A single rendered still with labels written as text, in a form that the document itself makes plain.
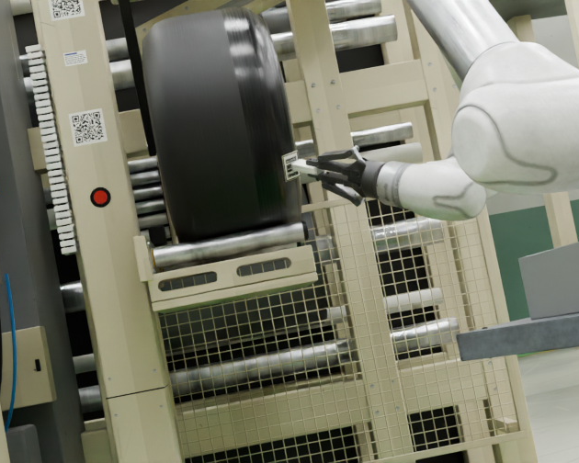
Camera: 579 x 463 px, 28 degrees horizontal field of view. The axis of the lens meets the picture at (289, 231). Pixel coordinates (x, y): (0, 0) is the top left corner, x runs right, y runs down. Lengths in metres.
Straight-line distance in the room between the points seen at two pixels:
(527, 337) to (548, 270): 0.11
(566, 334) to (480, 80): 0.37
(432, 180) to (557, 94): 0.66
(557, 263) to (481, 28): 0.36
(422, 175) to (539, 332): 0.70
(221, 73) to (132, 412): 0.76
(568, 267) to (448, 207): 0.58
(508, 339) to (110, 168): 1.24
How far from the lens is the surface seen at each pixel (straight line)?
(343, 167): 2.35
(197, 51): 2.48
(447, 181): 2.18
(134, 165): 3.01
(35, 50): 2.69
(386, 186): 2.26
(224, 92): 2.43
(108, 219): 2.59
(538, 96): 1.56
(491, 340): 1.64
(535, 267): 1.67
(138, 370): 2.58
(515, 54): 1.63
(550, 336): 1.58
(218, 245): 2.50
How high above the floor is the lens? 0.72
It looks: 4 degrees up
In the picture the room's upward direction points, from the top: 11 degrees counter-clockwise
